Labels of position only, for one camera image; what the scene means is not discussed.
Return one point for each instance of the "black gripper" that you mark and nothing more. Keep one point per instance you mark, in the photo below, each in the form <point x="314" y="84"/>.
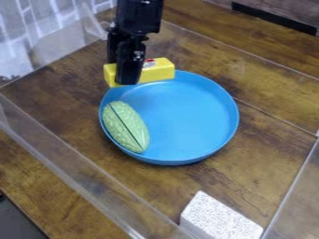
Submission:
<point x="137" y="20"/>

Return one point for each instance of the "yellow block with label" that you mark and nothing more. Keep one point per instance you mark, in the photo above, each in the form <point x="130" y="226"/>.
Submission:
<point x="157" y="69"/>

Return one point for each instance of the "blue round tray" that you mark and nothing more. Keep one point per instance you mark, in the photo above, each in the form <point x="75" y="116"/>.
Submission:
<point x="191" y="116"/>

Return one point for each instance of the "white speckled foam block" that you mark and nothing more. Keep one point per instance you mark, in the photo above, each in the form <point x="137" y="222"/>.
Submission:
<point x="211" y="220"/>

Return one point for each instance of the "green bitter gourd toy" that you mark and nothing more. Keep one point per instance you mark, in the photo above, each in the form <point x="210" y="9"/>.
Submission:
<point x="126" y="126"/>

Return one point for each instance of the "clear acrylic front wall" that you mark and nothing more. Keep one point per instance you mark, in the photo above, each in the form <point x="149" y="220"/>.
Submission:
<point x="139" y="219"/>

